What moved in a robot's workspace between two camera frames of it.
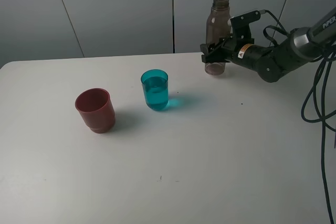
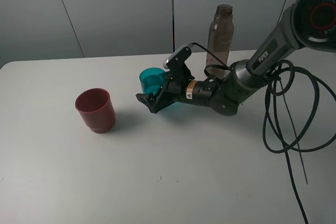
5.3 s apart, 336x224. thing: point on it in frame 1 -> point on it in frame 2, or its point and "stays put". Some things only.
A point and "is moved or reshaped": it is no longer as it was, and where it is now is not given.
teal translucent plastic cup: [155, 85] stays put
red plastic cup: [95, 107] stays put
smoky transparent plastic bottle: [217, 29] is moved or reshaped
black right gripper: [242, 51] -> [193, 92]
